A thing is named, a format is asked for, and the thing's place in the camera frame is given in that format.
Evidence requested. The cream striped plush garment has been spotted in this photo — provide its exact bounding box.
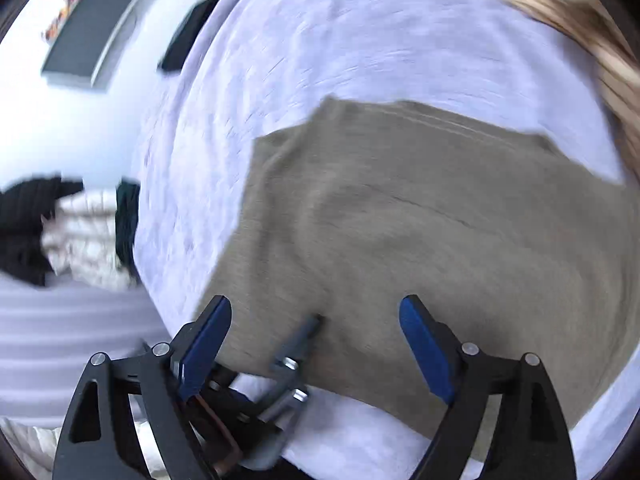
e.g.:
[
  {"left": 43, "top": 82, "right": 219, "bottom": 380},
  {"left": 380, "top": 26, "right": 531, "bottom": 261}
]
[{"left": 496, "top": 0, "right": 640, "bottom": 183}]

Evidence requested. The lavender striped sheet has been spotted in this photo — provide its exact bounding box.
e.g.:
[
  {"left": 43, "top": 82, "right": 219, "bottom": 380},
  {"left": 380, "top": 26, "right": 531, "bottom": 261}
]
[{"left": 0, "top": 273, "right": 173, "bottom": 423}]

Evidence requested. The white crumpled cloth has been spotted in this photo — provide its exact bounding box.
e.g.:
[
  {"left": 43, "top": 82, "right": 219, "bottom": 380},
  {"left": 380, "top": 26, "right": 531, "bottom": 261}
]
[{"left": 41, "top": 189, "right": 142, "bottom": 290}]

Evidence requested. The dark green cloth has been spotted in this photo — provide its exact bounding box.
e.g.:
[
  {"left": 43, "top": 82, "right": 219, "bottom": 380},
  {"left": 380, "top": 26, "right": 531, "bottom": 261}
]
[{"left": 115, "top": 179, "right": 143, "bottom": 282}]

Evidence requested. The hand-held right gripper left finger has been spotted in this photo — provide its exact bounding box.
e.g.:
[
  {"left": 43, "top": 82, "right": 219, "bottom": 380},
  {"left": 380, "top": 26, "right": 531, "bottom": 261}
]
[{"left": 52, "top": 295, "right": 234, "bottom": 480}]

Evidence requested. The lavender plush blanket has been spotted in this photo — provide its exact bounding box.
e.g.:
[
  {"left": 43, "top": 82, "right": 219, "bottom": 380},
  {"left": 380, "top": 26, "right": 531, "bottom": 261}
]
[{"left": 131, "top": 0, "right": 630, "bottom": 480}]

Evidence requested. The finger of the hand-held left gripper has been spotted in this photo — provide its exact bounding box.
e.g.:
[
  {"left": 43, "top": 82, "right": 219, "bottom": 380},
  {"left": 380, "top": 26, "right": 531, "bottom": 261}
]
[
  {"left": 259, "top": 386, "right": 310, "bottom": 425},
  {"left": 270, "top": 313, "right": 326, "bottom": 374}
]

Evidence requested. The black garment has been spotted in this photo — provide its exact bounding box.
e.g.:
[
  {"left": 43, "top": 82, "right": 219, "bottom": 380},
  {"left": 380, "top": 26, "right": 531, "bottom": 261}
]
[{"left": 0, "top": 174, "right": 85, "bottom": 288}]

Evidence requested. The black flat object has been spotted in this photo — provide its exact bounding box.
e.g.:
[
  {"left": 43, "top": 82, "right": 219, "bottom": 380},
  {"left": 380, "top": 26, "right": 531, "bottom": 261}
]
[{"left": 158, "top": 0, "right": 226, "bottom": 74}]

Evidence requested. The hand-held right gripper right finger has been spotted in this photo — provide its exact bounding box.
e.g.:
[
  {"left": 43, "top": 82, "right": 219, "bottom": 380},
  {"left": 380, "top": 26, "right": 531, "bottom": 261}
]
[{"left": 398, "top": 295, "right": 578, "bottom": 480}]

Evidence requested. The olive brown knit sweater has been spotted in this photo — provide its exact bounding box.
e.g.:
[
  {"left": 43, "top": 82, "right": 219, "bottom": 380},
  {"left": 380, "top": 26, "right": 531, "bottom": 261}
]
[{"left": 212, "top": 96, "right": 626, "bottom": 461}]

